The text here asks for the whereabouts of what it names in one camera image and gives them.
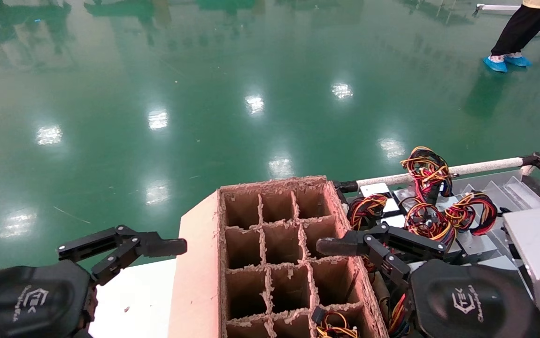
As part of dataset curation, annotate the long white rail pipe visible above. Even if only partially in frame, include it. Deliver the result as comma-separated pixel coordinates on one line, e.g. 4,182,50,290
355,157,524,187

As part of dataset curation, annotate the white label power supply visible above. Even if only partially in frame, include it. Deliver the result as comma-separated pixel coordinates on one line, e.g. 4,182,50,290
359,182,401,217
382,214,409,230

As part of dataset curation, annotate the wire bundle with black connector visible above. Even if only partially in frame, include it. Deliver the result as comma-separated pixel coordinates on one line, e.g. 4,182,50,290
311,306,361,338

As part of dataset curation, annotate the person in black trousers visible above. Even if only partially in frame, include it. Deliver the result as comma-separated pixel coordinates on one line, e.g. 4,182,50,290
483,0,540,73

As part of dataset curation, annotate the silver power supply unit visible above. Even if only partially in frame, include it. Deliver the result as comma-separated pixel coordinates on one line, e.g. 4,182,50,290
392,185,463,212
453,232,503,263

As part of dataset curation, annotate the blue shoe cover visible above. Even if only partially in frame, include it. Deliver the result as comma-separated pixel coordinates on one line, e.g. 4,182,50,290
504,53,532,68
483,55,509,73

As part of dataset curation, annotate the white metal floor frame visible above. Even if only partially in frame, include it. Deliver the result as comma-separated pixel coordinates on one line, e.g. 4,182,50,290
473,2,540,37

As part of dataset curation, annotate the black pipe end sleeve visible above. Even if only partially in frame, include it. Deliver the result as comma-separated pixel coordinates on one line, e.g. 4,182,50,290
333,180,361,194

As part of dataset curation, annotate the slanted grey power supply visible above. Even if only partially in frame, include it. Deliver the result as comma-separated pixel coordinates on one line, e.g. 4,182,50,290
502,175,540,212
467,181,510,216

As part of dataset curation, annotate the brown cardboard divider box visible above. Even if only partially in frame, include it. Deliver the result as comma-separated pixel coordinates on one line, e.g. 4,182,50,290
168,175,389,338

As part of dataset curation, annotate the black pipe joint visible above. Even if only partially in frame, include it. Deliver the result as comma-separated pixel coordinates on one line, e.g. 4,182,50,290
520,151,540,178

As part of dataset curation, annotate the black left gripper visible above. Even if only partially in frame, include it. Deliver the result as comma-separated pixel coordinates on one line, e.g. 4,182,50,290
0,225,187,338

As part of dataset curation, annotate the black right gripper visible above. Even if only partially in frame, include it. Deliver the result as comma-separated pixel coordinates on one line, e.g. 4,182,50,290
317,223,540,338

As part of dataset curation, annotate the wire bundle with red loop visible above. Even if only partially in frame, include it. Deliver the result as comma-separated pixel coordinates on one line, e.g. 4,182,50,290
445,192,499,236

